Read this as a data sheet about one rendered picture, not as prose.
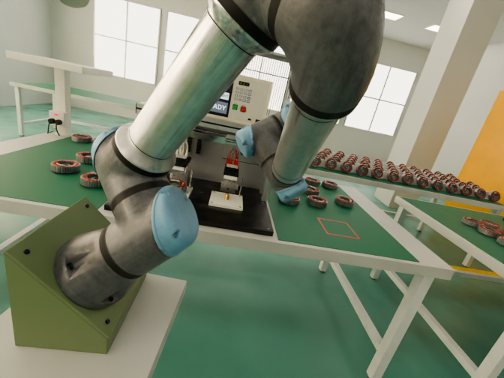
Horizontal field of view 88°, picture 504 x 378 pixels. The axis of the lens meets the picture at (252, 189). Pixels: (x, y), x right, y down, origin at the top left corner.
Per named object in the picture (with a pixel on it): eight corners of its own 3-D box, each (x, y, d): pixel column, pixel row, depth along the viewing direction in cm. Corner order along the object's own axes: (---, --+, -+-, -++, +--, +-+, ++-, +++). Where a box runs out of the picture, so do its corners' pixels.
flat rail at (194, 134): (275, 154, 124) (277, 148, 123) (141, 127, 117) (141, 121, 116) (274, 153, 126) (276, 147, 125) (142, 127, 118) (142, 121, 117)
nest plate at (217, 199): (242, 211, 115) (242, 208, 115) (208, 205, 113) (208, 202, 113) (241, 198, 129) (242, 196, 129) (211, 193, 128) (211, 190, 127)
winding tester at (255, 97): (262, 128, 123) (273, 82, 116) (169, 109, 118) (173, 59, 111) (257, 120, 160) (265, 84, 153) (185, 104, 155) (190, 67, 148)
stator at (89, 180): (101, 190, 110) (101, 182, 109) (74, 185, 109) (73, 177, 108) (115, 182, 120) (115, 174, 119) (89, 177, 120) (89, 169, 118)
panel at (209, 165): (265, 190, 147) (277, 137, 137) (144, 169, 140) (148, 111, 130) (265, 190, 148) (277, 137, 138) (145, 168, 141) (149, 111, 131)
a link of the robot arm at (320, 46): (469, 1, 22) (311, 190, 68) (388, -74, 25) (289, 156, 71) (358, 47, 20) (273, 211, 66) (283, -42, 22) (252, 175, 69)
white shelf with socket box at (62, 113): (83, 152, 150) (82, 67, 135) (13, 139, 146) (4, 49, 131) (111, 142, 183) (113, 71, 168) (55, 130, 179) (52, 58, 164)
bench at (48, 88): (160, 162, 407) (165, 113, 382) (13, 135, 383) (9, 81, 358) (174, 150, 491) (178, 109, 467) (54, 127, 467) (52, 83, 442)
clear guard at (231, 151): (283, 169, 101) (287, 155, 99) (221, 158, 98) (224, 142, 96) (273, 151, 132) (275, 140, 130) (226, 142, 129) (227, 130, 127)
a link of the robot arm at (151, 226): (118, 282, 43) (184, 241, 41) (92, 211, 47) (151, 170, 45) (161, 271, 54) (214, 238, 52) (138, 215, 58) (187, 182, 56)
